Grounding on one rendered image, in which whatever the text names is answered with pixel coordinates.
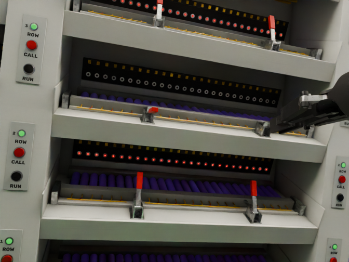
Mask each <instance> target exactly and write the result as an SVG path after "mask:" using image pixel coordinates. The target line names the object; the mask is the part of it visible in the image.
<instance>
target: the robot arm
mask: <svg viewBox="0 0 349 262"><path fill-rule="evenodd" d="M280 111H281V115H279V116H277V117H275V118H272V119H270V132H271V133H276V132H278V133H279V134H285V133H287V132H290V131H293V130H296V129H299V128H302V127H303V125H304V130H310V126H311V125H313V124H314V126H316V127H319V126H322V125H327V124H331V123H335V122H340V121H345V120H349V72H347V73H345V74H343V75H342V76H340V77H339V79H338V80H337V82H336V84H335V85H334V87H333V88H331V89H329V90H324V91H321V92H320V93H319V94H318V95H313V96H311V94H309V93H308V91H305V90H304V91H301V92H300V94H299V96H298V97H297V98H296V99H294V100H293V101H291V102H290V103H288V104H287V105H285V106H284V107H283V108H281V110H280Z"/></svg>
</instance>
